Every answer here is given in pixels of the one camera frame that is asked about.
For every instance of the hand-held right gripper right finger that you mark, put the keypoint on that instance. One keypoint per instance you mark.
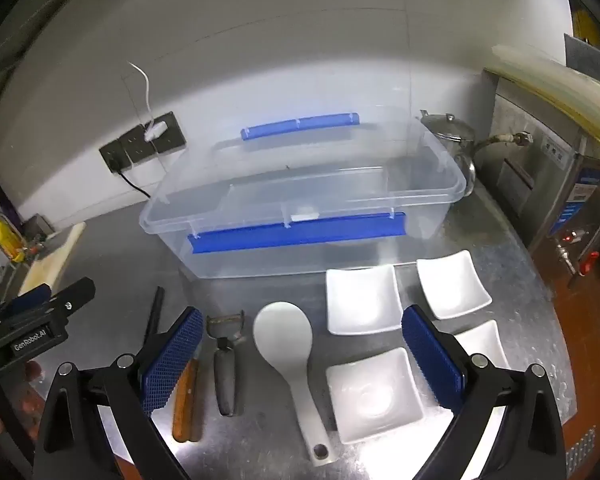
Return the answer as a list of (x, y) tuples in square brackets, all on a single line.
[(432, 360)]

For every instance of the stainless steel appliance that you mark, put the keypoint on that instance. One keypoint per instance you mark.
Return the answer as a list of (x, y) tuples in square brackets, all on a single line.
[(535, 185)]

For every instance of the wooden cutting board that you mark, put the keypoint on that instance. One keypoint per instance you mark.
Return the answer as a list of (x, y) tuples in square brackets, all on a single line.
[(50, 262)]

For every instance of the cream plastic strips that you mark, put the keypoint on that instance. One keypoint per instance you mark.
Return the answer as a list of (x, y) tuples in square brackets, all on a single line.
[(555, 85)]

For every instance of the steel kettle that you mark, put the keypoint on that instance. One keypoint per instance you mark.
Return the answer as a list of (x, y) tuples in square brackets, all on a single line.
[(450, 132)]

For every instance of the person's left hand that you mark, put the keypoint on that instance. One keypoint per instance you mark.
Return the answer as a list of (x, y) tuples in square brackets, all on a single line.
[(33, 371)]

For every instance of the dark wall socket panel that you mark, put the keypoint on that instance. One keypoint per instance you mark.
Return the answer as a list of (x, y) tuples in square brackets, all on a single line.
[(172, 135)]

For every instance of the white rice paddle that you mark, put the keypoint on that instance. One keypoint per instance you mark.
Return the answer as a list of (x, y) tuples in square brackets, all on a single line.
[(282, 335)]

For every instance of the small grey box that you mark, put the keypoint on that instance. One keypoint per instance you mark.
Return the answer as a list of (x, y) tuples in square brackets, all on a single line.
[(37, 227)]

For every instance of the thin black stick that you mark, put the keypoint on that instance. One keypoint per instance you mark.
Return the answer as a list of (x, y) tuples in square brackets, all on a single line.
[(153, 315)]

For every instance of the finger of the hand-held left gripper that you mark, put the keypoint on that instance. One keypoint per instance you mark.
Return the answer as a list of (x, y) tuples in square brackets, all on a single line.
[(27, 299), (75, 294)]

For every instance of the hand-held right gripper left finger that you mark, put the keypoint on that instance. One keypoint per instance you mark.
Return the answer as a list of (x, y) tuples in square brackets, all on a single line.
[(172, 360)]

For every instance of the white square dish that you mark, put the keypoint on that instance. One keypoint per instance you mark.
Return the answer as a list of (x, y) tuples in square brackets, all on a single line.
[(362, 300), (485, 342), (372, 395), (452, 282)]

